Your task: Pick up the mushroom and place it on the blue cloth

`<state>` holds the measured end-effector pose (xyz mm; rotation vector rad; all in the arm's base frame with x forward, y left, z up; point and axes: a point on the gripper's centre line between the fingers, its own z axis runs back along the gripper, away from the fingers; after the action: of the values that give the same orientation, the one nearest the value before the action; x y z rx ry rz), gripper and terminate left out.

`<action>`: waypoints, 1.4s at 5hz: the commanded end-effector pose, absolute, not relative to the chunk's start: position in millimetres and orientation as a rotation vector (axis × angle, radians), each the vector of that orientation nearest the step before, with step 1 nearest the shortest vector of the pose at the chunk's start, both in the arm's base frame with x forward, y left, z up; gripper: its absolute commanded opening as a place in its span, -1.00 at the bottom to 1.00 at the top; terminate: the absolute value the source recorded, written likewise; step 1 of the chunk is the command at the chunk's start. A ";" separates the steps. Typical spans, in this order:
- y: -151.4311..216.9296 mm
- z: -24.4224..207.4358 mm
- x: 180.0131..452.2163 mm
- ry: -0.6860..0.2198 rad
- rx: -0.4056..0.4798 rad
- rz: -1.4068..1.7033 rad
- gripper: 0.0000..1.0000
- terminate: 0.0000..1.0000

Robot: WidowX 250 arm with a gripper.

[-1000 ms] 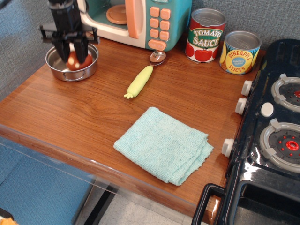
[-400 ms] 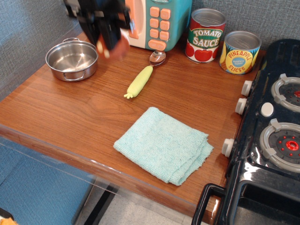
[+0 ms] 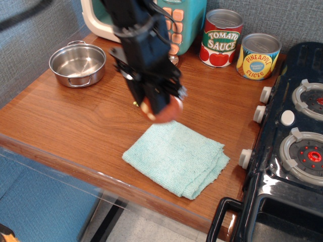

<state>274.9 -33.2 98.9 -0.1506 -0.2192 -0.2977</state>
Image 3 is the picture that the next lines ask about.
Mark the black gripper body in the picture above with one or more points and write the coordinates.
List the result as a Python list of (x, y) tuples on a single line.
[(143, 46)]

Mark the light blue folded cloth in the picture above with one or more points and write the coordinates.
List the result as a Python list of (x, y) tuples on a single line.
[(177, 158)]

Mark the brown toy mushroom potato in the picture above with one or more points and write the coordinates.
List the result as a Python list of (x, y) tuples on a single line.
[(171, 112)]

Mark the black toy stove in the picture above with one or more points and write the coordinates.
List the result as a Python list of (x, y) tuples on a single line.
[(283, 187)]

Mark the stainless steel pot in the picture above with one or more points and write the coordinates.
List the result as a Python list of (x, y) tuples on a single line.
[(78, 64)]

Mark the tomato sauce can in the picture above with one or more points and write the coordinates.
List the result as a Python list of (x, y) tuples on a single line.
[(222, 31)]

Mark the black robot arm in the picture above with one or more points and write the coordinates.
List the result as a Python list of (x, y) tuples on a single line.
[(127, 13)]

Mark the spoon with green handle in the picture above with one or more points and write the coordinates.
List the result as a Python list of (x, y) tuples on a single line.
[(173, 59)]

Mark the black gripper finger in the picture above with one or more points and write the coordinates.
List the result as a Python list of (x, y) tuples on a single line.
[(138, 88), (158, 96)]

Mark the orange object at corner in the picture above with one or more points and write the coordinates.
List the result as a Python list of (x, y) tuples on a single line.
[(7, 235)]

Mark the pineapple slices can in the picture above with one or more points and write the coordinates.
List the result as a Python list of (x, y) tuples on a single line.
[(258, 55)]

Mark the toy microwave teal and cream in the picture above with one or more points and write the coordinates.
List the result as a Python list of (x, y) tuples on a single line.
[(186, 22)]

